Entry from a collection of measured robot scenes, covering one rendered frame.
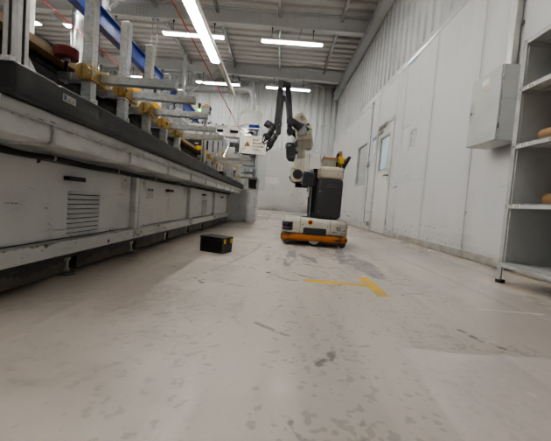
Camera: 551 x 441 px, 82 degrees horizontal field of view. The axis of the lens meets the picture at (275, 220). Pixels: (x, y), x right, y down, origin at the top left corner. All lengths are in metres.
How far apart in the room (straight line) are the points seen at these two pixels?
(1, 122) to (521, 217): 2.64
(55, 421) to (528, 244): 2.56
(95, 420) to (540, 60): 2.84
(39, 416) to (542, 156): 2.72
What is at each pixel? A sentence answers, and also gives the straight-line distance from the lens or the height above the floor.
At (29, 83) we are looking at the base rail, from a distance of 1.11.
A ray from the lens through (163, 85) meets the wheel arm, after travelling 1.33.
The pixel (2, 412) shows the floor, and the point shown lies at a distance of 0.80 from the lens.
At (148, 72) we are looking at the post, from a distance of 1.89.
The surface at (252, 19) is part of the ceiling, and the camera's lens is 9.13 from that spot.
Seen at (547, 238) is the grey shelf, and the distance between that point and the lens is 2.74.
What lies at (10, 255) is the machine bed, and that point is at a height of 0.15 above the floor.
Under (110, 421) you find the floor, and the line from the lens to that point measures 0.71.
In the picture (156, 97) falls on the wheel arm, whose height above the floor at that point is 0.83.
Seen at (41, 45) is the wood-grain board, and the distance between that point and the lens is 1.50.
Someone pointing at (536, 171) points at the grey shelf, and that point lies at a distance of 2.69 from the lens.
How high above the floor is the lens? 0.40
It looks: 3 degrees down
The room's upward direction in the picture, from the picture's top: 5 degrees clockwise
